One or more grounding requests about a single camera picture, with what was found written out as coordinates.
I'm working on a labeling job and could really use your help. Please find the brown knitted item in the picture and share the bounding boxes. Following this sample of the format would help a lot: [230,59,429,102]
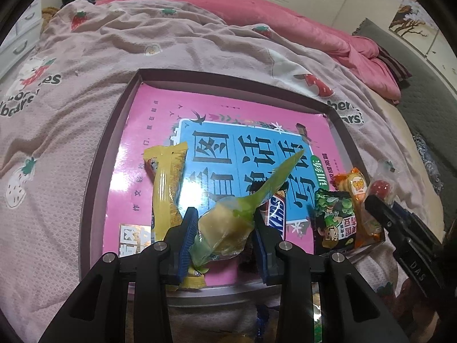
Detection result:
[40,6,59,33]

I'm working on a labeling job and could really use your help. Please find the black green pea snack bag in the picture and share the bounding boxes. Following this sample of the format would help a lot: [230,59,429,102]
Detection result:
[312,188,357,256]

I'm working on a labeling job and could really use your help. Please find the green-topped clear snack bag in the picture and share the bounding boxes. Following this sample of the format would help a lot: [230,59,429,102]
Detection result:
[189,149,304,273]

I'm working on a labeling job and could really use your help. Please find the blue floral fabric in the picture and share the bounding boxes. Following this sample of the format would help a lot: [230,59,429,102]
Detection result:
[413,133,444,195]

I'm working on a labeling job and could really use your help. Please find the clear pack red candy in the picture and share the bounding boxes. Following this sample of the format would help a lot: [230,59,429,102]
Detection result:
[367,161,397,206]

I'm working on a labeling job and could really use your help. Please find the tree wall painting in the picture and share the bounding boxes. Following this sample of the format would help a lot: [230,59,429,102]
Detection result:
[389,0,438,56]

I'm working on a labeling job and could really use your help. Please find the Snickers chocolate bar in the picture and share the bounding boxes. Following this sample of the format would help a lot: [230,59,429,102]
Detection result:
[259,189,286,240]

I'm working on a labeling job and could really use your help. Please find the pink Chinese workbook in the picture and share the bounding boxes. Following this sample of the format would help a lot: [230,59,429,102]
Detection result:
[102,81,350,287]

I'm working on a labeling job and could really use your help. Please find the dark striped pillow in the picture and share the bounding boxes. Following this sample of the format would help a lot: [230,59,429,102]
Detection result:
[377,47,412,83]

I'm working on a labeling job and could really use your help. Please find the round green-label pastry pack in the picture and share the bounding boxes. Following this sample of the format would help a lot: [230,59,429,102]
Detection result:
[217,333,255,343]

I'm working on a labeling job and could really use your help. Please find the blue Oreo-style cookie pack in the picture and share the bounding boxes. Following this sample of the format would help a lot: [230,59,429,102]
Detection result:
[254,304,280,343]

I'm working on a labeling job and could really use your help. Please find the yellow Alpenliebe candy pack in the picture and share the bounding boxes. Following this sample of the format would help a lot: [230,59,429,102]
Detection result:
[143,142,206,290]

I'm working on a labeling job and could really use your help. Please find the pink duvet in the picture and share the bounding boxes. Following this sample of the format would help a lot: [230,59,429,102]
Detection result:
[98,0,401,103]

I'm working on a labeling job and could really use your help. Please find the dark shallow cardboard box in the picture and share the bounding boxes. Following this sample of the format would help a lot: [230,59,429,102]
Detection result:
[79,67,376,308]

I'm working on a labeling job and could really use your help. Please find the white drawer cabinet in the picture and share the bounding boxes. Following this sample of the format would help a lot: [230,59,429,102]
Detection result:
[0,0,43,77]

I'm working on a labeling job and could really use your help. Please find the grey quilted headboard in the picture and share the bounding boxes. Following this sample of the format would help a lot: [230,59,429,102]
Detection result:
[354,19,456,230]

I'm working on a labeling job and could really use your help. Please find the orange cracker pack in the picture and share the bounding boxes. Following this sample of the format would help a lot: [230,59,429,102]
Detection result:
[334,167,384,249]

